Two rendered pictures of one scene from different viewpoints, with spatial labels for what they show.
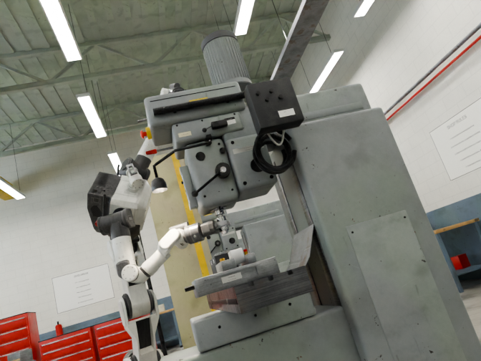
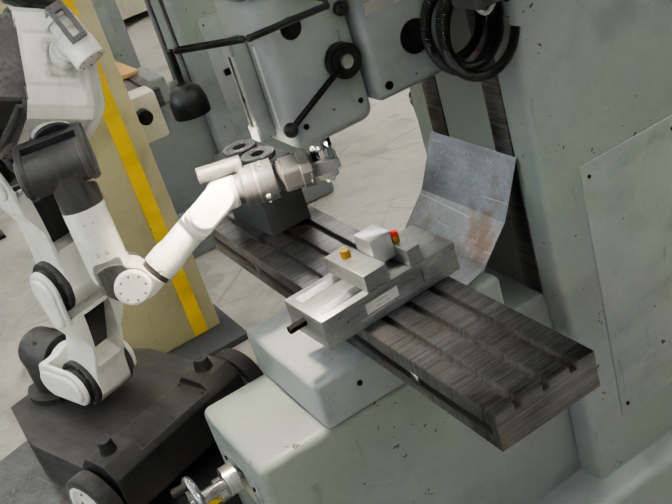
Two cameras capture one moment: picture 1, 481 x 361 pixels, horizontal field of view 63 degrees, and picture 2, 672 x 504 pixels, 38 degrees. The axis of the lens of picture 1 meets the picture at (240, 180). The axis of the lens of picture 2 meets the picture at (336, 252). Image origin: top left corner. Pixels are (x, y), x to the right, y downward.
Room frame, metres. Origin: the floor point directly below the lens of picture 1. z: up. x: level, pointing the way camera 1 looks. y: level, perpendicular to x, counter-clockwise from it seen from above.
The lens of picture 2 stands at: (-0.05, 0.49, 2.00)
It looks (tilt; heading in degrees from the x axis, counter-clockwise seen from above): 27 degrees down; 350
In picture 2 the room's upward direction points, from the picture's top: 18 degrees counter-clockwise
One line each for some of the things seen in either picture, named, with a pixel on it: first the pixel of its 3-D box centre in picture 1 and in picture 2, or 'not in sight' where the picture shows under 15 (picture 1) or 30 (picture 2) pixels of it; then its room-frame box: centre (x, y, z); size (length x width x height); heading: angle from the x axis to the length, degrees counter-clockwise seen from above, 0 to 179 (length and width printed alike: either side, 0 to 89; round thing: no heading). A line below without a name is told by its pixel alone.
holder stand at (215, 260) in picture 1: (225, 270); (260, 184); (2.29, 0.23, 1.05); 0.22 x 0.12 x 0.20; 16
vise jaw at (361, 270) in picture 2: (225, 266); (356, 268); (1.69, 0.17, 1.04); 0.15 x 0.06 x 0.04; 16
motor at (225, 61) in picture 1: (226, 66); not in sight; (1.88, -0.10, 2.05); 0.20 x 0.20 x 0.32
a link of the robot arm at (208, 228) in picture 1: (205, 230); (283, 175); (1.83, 0.23, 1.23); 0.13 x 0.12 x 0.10; 172
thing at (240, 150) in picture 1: (248, 168); (371, 20); (1.86, -0.05, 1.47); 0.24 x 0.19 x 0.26; 13
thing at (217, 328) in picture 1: (248, 316); (375, 324); (1.82, 0.14, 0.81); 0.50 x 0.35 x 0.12; 103
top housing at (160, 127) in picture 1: (195, 114); not in sight; (1.82, 0.12, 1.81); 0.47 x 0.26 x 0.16; 103
